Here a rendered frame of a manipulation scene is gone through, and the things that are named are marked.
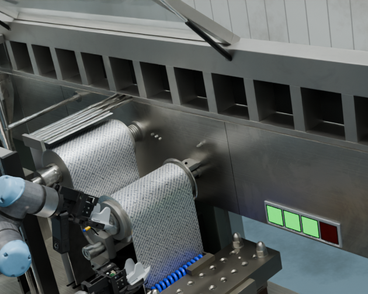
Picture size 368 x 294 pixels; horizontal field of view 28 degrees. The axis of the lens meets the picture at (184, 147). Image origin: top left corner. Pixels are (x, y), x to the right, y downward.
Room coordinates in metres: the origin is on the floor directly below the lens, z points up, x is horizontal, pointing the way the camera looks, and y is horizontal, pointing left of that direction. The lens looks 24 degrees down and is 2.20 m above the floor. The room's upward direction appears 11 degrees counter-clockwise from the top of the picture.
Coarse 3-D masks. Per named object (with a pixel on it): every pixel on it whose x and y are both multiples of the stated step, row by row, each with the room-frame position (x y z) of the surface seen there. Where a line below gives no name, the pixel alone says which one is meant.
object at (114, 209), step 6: (180, 168) 1.91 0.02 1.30; (186, 174) 1.90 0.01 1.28; (102, 204) 1.79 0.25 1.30; (108, 204) 1.76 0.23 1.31; (114, 210) 1.74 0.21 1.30; (120, 216) 1.73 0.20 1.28; (120, 222) 1.73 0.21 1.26; (120, 228) 1.74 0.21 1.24; (126, 228) 1.73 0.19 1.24; (120, 234) 1.74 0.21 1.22; (126, 234) 1.74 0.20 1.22
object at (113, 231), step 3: (111, 213) 1.75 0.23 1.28; (111, 216) 1.75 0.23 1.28; (114, 216) 1.75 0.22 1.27; (111, 219) 1.75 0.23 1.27; (114, 219) 1.74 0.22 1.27; (114, 222) 1.74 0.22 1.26; (117, 222) 1.74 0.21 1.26; (114, 225) 1.74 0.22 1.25; (117, 225) 1.74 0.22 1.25; (114, 228) 1.74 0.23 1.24; (117, 228) 1.74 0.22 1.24; (108, 231) 1.77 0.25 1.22; (111, 231) 1.76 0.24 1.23; (114, 231) 1.75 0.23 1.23; (117, 231) 1.74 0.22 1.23; (114, 234) 1.75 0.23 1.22
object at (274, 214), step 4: (268, 208) 1.76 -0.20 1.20; (272, 208) 1.75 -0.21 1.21; (276, 208) 1.74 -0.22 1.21; (268, 212) 1.76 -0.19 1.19; (272, 212) 1.75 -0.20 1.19; (276, 212) 1.74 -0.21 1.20; (280, 212) 1.73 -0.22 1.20; (272, 216) 1.75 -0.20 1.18; (276, 216) 1.74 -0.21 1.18; (280, 216) 1.73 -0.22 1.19; (272, 220) 1.75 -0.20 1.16; (276, 220) 1.74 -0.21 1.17; (280, 220) 1.73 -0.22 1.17; (280, 224) 1.73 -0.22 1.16
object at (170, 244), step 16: (192, 208) 1.87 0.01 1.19; (160, 224) 1.79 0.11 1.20; (176, 224) 1.83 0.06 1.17; (192, 224) 1.86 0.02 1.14; (144, 240) 1.75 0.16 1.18; (160, 240) 1.79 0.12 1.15; (176, 240) 1.82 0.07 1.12; (192, 240) 1.86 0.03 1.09; (144, 256) 1.75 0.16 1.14; (160, 256) 1.78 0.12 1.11; (176, 256) 1.81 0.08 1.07; (192, 256) 1.85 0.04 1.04; (160, 272) 1.77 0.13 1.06; (144, 288) 1.73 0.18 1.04
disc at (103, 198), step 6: (102, 198) 1.80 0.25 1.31; (108, 198) 1.78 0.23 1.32; (114, 204) 1.76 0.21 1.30; (120, 204) 1.74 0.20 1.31; (120, 210) 1.74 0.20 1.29; (126, 216) 1.73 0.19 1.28; (126, 222) 1.73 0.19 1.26; (132, 228) 1.72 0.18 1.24; (132, 234) 1.72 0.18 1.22; (120, 240) 1.77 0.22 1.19; (126, 240) 1.75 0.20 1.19
